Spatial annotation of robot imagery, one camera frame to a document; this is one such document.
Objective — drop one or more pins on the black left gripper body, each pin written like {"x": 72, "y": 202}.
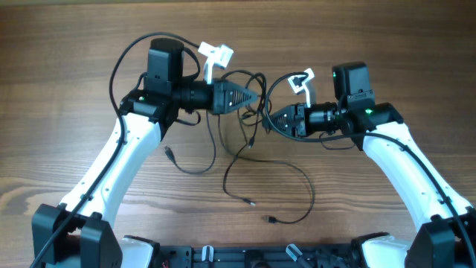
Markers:
{"x": 197, "y": 95}

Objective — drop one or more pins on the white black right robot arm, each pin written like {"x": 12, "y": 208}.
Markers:
{"x": 444, "y": 220}

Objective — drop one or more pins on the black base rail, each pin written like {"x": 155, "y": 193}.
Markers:
{"x": 320, "y": 256}

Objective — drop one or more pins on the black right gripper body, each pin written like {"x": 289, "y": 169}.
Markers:
{"x": 323, "y": 116}

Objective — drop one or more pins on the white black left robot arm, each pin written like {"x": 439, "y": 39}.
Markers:
{"x": 78, "y": 232}

